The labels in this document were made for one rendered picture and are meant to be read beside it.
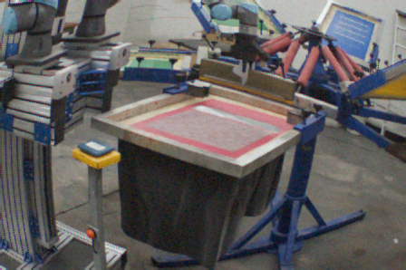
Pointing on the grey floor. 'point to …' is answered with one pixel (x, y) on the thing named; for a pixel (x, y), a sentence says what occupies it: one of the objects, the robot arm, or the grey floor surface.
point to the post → (96, 198)
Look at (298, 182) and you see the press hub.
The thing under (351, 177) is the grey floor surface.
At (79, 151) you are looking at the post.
